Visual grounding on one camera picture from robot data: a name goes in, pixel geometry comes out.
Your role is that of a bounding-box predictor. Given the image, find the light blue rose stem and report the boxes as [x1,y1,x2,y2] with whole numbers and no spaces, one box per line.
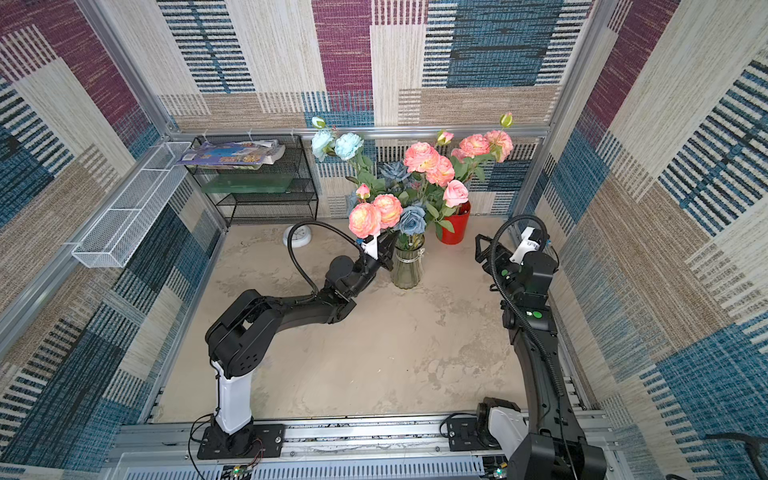
[310,116,375,187]

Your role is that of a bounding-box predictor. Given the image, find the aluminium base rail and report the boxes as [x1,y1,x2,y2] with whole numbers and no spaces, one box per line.
[99,412,512,479]

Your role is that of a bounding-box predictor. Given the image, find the white wire mesh basket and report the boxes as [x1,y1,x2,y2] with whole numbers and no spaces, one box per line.
[72,142,191,269]

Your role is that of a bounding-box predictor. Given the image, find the red pencil cup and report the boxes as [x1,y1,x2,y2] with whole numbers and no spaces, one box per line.
[436,202,471,245]

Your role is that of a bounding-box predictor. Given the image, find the green sheet on shelf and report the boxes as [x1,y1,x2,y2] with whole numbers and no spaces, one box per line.
[201,174,294,194]

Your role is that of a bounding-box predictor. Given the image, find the clear glass vase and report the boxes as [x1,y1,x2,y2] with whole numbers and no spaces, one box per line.
[391,234,425,290]

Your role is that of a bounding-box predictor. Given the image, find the grey blue rose stem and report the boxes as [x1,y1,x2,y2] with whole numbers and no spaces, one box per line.
[378,162,427,236]

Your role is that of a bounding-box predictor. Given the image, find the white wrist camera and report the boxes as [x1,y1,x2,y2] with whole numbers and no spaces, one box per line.
[361,236,378,260]
[510,227,542,265]

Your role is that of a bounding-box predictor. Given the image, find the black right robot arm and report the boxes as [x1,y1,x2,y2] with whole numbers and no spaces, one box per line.
[475,214,607,479]

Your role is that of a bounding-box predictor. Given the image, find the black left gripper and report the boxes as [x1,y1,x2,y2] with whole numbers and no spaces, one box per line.
[349,231,400,303]

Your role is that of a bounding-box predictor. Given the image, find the white blue alarm clock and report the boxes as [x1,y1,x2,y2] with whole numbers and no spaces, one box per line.
[282,225,312,248]

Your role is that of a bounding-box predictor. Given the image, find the colourful book on shelf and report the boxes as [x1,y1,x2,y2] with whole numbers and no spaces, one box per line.
[176,140,286,170]

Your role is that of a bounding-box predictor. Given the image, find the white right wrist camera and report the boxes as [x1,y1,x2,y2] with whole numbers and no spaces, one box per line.
[510,227,542,265]

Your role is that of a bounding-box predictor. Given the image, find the black wire mesh shelf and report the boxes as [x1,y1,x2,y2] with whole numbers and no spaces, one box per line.
[177,134,319,227]

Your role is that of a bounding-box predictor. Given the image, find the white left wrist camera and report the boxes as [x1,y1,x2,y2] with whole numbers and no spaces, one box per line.
[361,236,378,260]

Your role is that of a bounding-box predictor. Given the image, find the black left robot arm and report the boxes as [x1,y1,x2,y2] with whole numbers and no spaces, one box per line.
[205,232,398,435]

